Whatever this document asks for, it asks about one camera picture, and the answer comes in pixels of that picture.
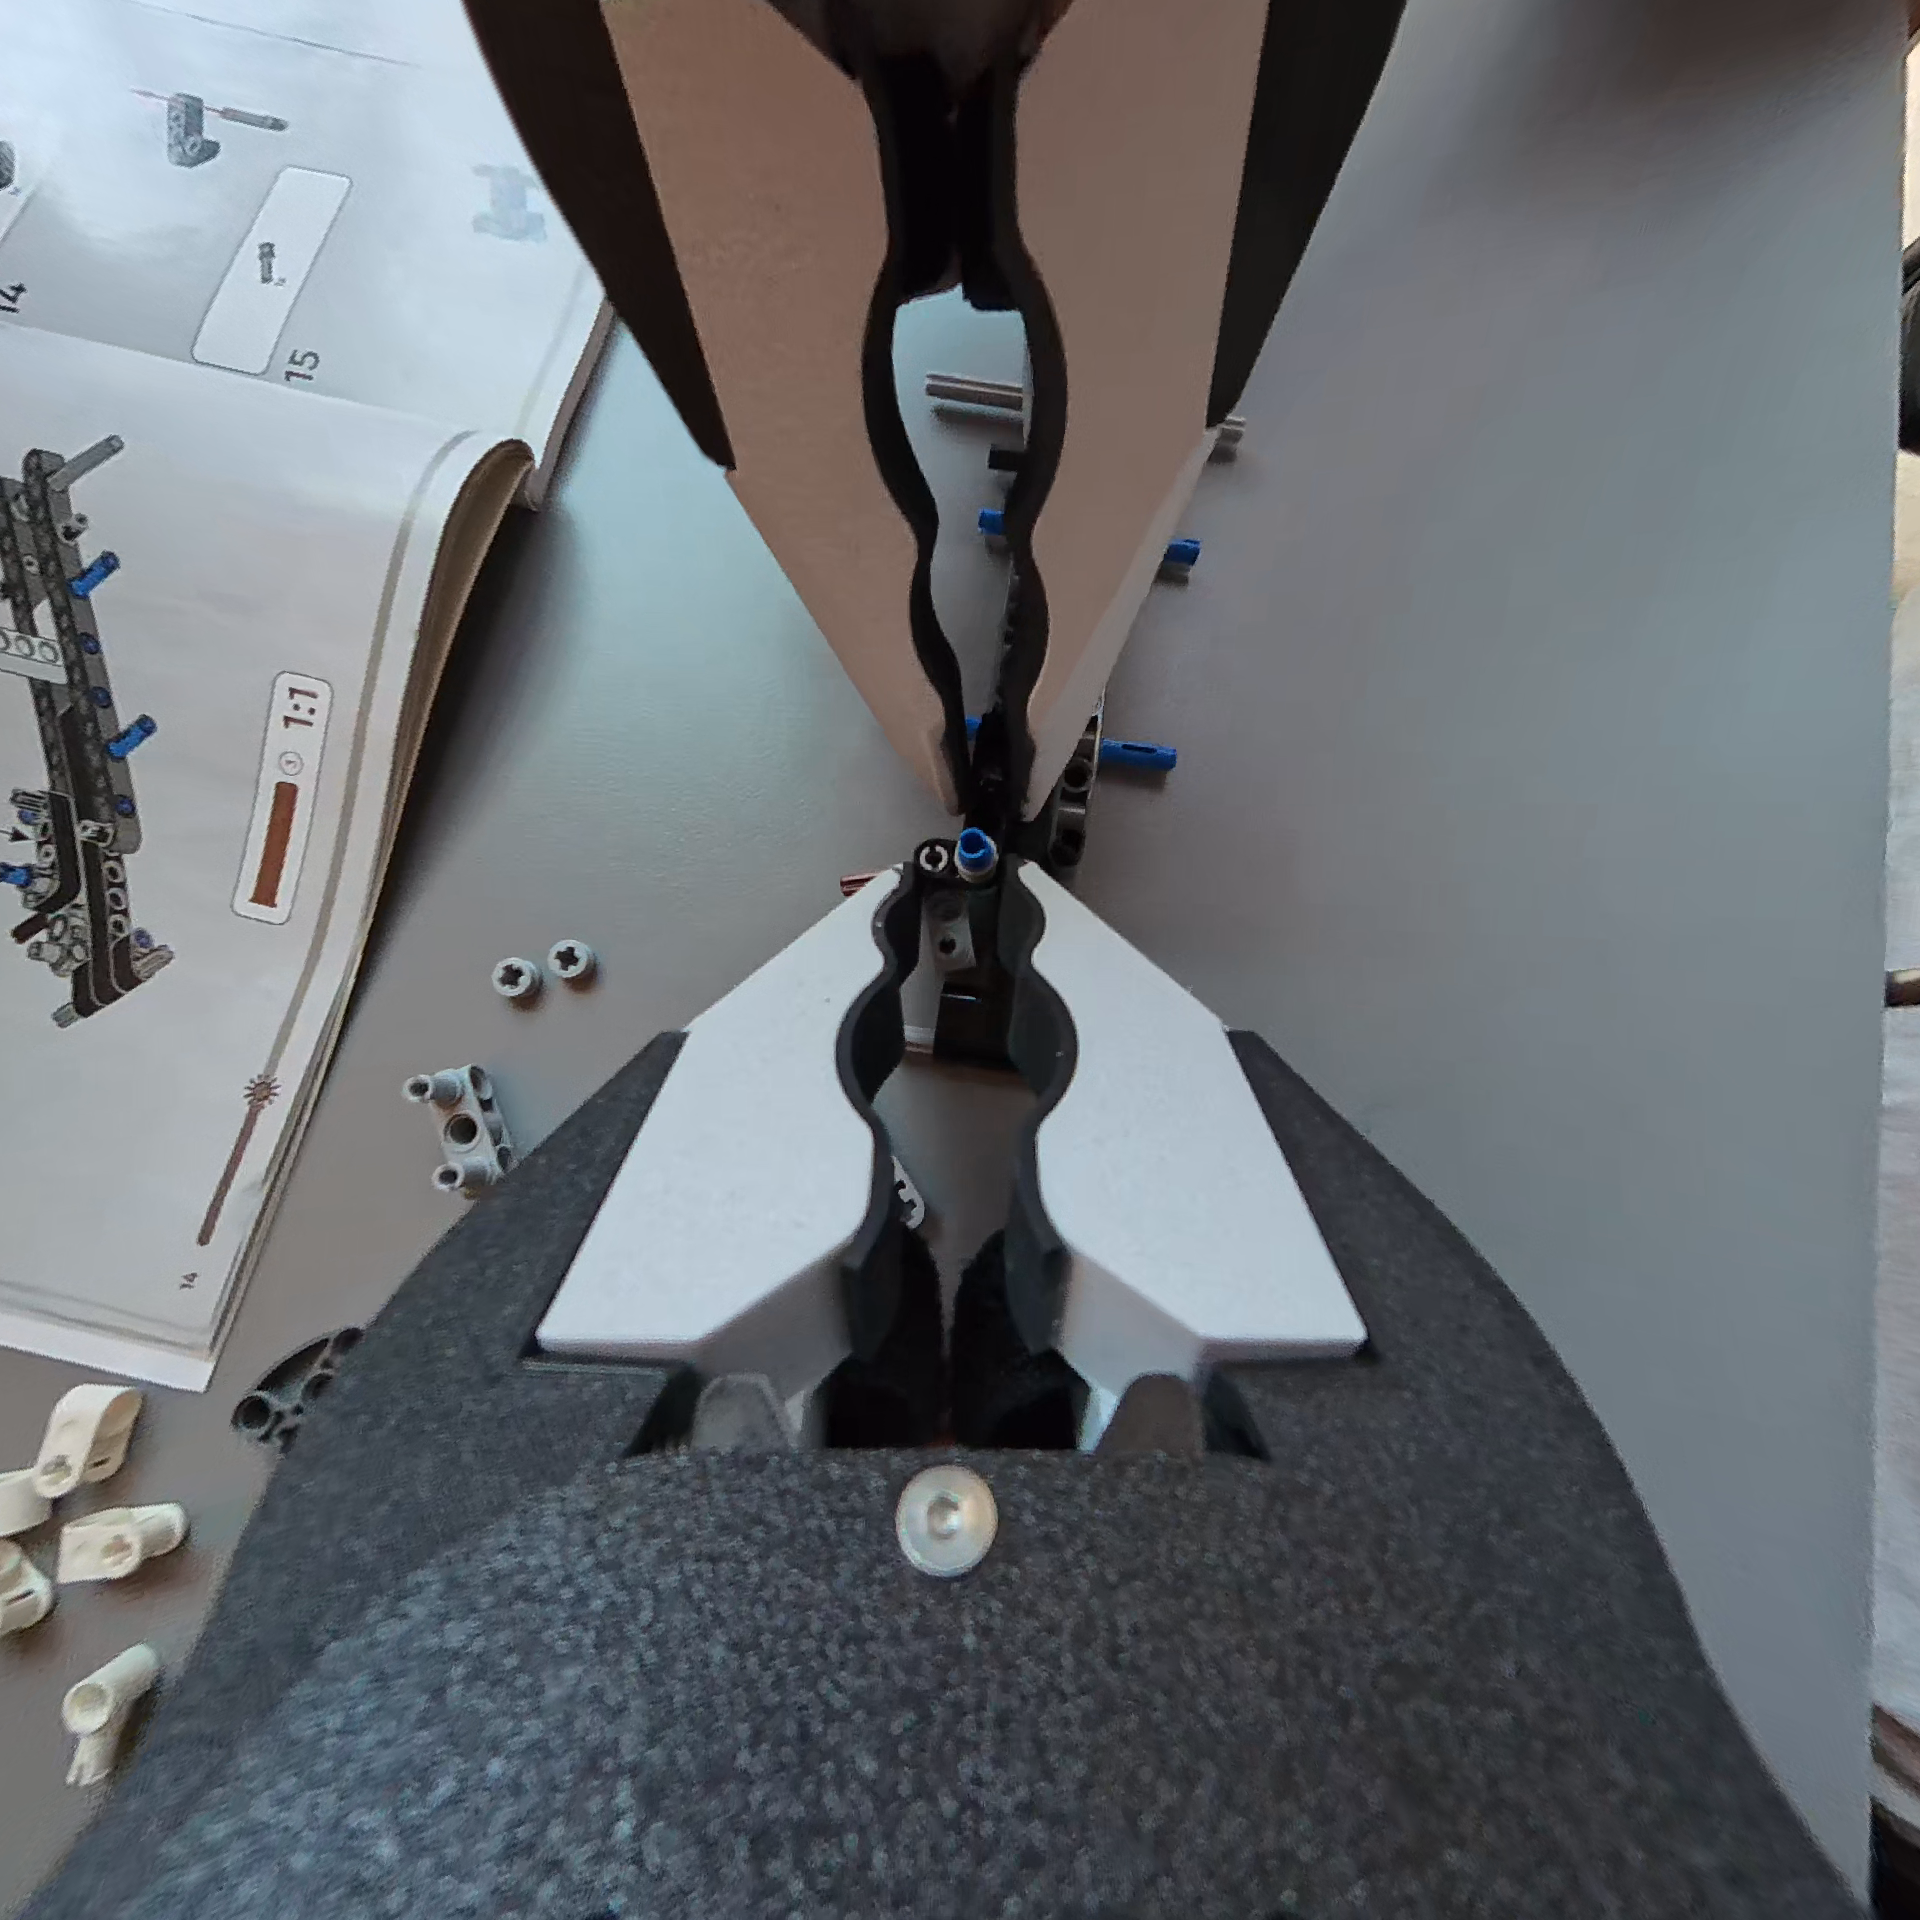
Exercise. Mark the lego instruction booklet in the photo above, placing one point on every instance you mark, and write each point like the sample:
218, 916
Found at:
224, 600

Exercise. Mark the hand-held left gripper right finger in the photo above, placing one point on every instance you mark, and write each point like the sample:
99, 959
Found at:
1184, 1170

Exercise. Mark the white lego beam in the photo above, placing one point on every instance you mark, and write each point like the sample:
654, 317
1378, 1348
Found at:
909, 1201

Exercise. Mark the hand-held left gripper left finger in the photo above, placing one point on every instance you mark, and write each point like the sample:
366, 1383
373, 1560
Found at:
720, 1170

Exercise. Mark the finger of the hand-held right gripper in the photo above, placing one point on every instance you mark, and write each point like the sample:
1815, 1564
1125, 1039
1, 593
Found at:
750, 300
1141, 300

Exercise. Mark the dark grey curved lego panel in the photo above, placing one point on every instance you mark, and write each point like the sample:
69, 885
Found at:
294, 1381

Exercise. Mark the light grey double lego connector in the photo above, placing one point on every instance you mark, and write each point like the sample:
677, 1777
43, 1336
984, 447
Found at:
470, 1128

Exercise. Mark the long lego frame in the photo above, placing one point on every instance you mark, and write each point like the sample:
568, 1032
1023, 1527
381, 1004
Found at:
1078, 796

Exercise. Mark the light grey lego half bush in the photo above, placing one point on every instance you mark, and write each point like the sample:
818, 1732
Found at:
573, 959
518, 978

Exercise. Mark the small black lego assembly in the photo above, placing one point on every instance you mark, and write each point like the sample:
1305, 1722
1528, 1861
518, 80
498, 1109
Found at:
954, 937

